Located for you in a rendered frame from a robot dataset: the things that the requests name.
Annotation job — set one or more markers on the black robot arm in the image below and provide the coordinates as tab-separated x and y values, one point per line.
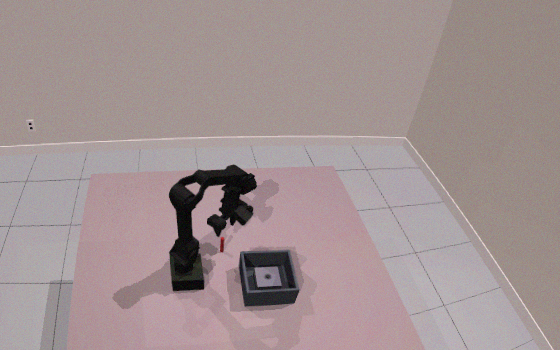
236	181

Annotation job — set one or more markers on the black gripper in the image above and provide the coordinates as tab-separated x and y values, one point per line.
218	223

